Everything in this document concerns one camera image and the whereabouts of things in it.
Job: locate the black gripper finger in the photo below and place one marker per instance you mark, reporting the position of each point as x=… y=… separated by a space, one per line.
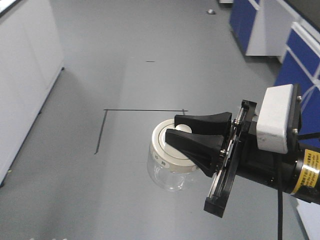
x=202 y=150
x=216 y=124

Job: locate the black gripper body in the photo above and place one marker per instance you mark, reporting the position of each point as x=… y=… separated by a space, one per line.
x=242 y=157

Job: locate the glass jar with white lid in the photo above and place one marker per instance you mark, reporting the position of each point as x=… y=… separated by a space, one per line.
x=167 y=167

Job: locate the black robot arm with label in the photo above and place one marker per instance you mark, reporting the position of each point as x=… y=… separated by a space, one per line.
x=307 y=187

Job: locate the blue lab cabinets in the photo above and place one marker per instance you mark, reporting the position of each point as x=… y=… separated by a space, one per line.
x=271 y=28

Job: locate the white cabinet at left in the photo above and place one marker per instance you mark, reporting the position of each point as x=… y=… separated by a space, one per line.
x=31 y=59

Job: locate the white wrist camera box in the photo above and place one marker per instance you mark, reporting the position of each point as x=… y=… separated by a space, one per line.
x=278 y=121

